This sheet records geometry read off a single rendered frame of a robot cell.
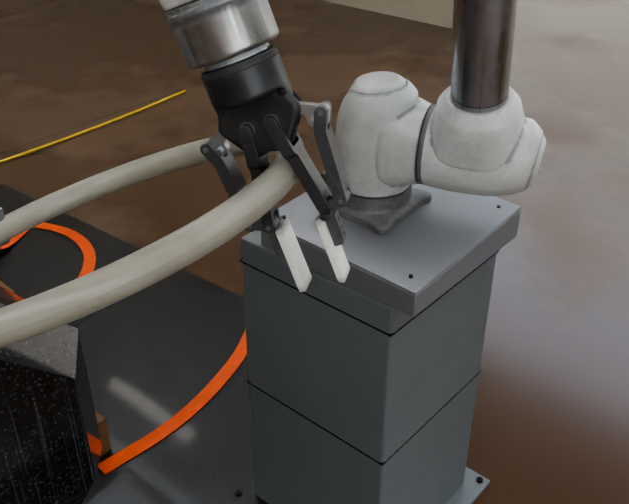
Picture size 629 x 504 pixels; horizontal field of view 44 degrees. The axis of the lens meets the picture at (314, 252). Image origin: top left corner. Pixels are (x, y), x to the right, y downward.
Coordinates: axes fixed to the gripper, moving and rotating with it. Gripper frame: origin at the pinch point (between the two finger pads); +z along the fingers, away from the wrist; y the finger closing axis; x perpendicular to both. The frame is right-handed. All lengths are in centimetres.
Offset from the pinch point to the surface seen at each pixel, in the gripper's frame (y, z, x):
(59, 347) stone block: 79, 26, -52
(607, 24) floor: -71, 98, -571
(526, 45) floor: -12, 82, -504
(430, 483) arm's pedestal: 25, 96, -80
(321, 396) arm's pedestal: 36, 58, -66
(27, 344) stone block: 80, 21, -45
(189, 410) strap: 96, 80, -107
